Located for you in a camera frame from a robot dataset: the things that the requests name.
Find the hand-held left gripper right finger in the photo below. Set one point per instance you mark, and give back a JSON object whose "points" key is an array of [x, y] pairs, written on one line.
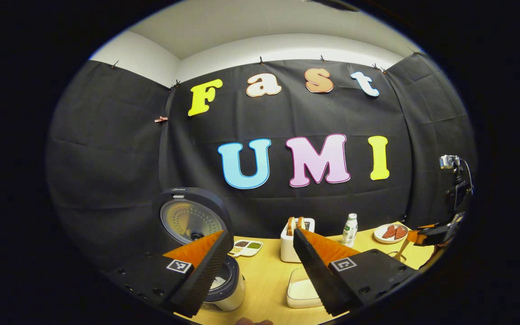
{"points": [[316, 275]]}

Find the white divided dish of beans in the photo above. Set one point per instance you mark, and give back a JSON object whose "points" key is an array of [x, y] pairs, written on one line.
{"points": [[247, 247]]}

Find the white toaster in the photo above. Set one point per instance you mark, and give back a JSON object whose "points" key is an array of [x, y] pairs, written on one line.
{"points": [[288, 248]]}

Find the round white plate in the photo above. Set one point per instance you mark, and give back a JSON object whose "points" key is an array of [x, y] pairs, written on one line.
{"points": [[378, 234]]}

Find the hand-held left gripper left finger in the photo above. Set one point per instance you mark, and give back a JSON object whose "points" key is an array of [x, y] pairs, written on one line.
{"points": [[206, 277]]}

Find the pink clip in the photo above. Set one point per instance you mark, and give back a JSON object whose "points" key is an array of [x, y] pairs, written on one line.
{"points": [[161, 119]]}

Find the black backdrop cloth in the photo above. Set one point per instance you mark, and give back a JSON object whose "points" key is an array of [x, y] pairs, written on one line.
{"points": [[106, 158]]}

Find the toast bread slice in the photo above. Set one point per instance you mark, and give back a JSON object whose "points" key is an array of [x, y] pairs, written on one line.
{"points": [[301, 222], [290, 225]]}

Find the red meat slice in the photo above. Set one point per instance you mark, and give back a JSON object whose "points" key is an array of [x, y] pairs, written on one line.
{"points": [[389, 232], [400, 233]]}

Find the clear box of white rice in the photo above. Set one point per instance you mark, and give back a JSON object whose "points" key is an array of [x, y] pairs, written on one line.
{"points": [[303, 291]]}

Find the small white drink bottle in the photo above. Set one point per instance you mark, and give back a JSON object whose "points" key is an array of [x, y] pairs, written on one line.
{"points": [[350, 232]]}

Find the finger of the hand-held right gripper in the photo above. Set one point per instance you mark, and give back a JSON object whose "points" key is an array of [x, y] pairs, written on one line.
{"points": [[436, 234]]}

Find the black and silver rice cooker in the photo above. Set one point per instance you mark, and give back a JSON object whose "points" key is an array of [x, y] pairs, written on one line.
{"points": [[192, 216]]}

